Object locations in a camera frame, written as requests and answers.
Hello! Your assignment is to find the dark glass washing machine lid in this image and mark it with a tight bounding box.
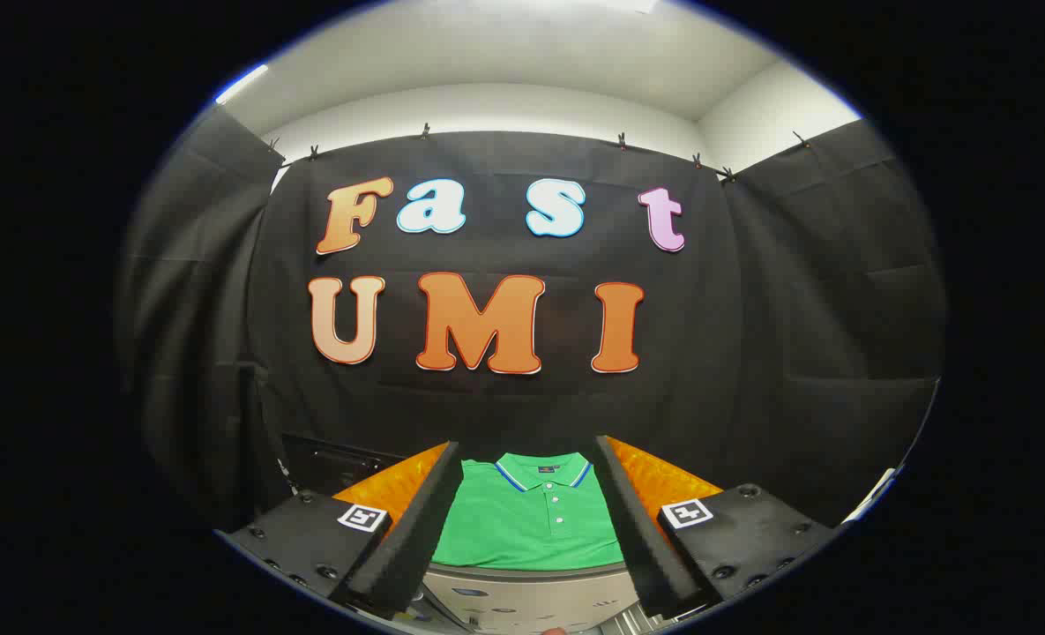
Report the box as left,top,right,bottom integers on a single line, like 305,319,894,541
280,431,410,497

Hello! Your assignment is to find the ceiling light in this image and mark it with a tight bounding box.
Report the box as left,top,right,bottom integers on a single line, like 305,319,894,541
213,63,272,107

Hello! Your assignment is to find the green polo shirt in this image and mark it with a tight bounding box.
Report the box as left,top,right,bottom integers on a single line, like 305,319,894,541
432,452,626,571

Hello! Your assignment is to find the white paper sheet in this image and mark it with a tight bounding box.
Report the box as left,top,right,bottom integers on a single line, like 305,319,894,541
842,467,899,527

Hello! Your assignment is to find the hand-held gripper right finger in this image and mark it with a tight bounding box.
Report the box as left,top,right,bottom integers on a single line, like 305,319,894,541
593,435,842,620

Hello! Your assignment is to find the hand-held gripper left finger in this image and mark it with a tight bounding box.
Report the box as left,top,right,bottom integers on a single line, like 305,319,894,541
218,441,466,620

